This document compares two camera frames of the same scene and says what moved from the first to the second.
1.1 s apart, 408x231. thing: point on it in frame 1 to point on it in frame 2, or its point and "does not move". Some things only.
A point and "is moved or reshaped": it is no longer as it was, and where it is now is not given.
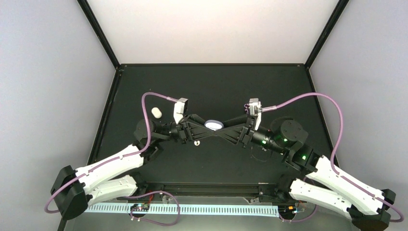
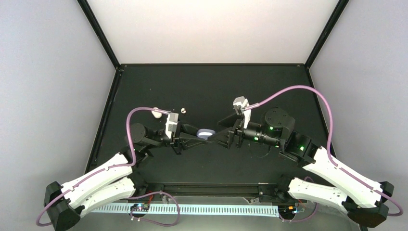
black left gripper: (187, 131) to (179, 139)
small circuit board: (141, 207) does not move
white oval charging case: (156, 112) does not move
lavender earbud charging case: (214, 124) is moved or reshaped
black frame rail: (261, 190) does not move
